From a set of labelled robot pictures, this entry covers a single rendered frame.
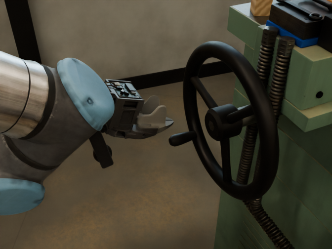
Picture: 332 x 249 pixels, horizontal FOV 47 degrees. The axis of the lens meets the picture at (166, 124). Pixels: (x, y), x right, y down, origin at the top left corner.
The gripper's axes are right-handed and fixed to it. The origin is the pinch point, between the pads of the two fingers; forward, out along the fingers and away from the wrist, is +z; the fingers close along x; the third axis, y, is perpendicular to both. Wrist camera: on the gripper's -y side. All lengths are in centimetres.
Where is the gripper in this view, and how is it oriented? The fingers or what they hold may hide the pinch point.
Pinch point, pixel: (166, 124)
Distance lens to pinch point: 77.4
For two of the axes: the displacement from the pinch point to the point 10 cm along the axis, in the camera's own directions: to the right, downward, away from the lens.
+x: -4.2, -5.6, 7.2
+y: 3.1, -8.3, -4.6
